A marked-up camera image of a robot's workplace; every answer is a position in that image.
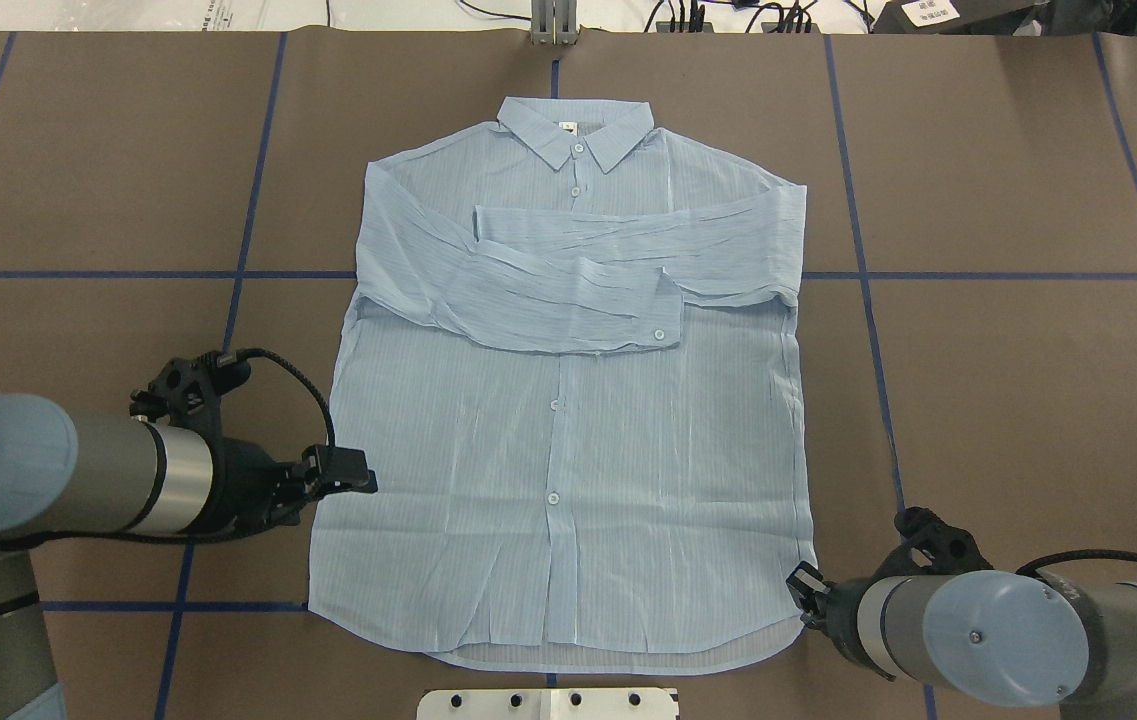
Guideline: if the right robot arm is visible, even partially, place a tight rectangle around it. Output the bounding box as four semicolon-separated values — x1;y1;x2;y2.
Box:
786;562;1137;719

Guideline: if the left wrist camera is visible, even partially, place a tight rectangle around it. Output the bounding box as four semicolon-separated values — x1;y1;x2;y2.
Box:
128;351;251;439

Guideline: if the aluminium frame post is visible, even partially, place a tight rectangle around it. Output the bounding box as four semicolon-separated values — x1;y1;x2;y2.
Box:
530;0;580;45

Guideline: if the light blue button-up shirt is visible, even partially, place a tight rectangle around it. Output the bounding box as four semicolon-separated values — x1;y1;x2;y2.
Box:
307;97;815;676

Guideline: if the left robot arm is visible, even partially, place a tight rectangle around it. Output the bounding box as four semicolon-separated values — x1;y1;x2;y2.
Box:
0;394;377;719

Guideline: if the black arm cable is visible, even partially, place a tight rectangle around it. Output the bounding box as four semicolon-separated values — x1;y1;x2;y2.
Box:
229;346;337;452

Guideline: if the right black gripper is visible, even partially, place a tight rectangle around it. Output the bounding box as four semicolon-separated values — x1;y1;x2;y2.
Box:
786;560;874;670

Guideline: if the black device with label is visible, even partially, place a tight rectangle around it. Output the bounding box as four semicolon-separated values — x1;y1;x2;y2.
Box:
870;1;1053;36

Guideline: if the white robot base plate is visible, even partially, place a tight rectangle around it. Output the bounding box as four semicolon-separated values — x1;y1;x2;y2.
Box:
416;687;681;719

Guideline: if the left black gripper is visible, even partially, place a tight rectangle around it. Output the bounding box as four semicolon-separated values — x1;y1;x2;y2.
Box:
213;439;379;533

